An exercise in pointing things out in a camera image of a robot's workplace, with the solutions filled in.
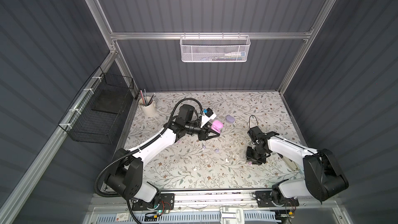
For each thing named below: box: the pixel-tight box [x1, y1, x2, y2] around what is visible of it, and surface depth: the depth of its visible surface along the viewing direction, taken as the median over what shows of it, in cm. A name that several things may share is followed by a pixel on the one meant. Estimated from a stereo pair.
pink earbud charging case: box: [210, 119, 224, 134], surface depth 76 cm
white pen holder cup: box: [138, 96, 157, 117], surface depth 104 cm
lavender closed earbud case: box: [225, 114, 236, 123], surface depth 107 cm
